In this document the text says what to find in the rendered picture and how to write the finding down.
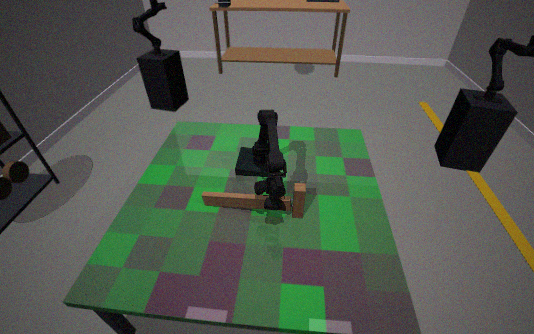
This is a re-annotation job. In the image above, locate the brown wooden side rail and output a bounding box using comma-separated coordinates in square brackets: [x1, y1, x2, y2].
[201, 192, 293, 211]

